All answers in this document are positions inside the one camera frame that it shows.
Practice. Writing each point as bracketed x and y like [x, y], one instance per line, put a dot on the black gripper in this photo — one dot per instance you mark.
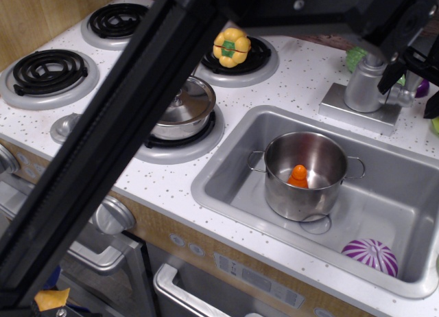
[423, 61]

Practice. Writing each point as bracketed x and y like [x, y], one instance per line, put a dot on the silver toy faucet with lever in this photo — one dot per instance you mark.
[360, 103]

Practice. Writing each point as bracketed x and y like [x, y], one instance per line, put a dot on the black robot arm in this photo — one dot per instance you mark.
[166, 47]

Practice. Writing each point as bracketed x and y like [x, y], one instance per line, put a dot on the purple toy eggplant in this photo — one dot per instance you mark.
[423, 89]

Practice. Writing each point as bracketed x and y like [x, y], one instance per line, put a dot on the yellow green toy vegetable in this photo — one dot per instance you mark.
[435, 125]

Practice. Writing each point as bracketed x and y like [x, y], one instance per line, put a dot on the green toy lettuce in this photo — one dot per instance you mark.
[353, 57]

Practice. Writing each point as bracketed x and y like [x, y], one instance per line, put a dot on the grey toy sink basin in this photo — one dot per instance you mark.
[363, 206]

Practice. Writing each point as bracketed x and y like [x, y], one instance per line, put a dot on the steel stock pot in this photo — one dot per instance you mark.
[327, 167]

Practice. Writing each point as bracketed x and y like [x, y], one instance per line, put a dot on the orange toy carrot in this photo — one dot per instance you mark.
[298, 177]

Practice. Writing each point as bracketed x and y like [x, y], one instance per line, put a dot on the back right stove burner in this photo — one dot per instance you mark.
[261, 63]

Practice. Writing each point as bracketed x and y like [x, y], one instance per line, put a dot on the stove burner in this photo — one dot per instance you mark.
[166, 152]
[48, 79]
[261, 63]
[112, 26]

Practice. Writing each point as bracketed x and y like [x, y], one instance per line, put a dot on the purple striped toy onion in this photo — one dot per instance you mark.
[374, 254]

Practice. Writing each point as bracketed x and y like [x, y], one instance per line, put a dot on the yellow toy bell pepper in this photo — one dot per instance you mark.
[231, 47]

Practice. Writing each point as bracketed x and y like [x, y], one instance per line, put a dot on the steel saucepan with lid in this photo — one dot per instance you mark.
[188, 112]

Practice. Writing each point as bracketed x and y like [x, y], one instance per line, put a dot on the front right stove burner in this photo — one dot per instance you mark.
[166, 152]

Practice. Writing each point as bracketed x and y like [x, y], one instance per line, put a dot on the back left stove burner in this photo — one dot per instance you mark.
[112, 26]

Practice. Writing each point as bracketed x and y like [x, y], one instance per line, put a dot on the silver oven front knob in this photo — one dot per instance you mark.
[112, 217]

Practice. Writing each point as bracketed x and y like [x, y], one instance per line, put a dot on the silver oven knob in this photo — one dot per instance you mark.
[112, 217]
[8, 162]

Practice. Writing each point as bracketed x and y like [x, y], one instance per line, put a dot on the grey stove top knob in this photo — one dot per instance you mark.
[63, 127]

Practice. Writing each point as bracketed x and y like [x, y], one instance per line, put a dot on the front left stove burner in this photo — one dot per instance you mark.
[48, 79]

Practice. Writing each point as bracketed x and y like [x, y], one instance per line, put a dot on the blue object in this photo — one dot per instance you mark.
[52, 281]

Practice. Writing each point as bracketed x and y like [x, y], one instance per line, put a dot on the silver left oven knob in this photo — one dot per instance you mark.
[8, 162]

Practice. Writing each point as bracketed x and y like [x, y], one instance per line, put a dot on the yellow cloth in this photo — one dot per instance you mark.
[51, 299]

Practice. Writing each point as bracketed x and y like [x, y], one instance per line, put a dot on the silver dishwasher door handle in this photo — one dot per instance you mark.
[164, 285]

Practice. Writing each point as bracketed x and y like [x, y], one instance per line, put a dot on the silver oven door handle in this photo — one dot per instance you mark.
[102, 255]

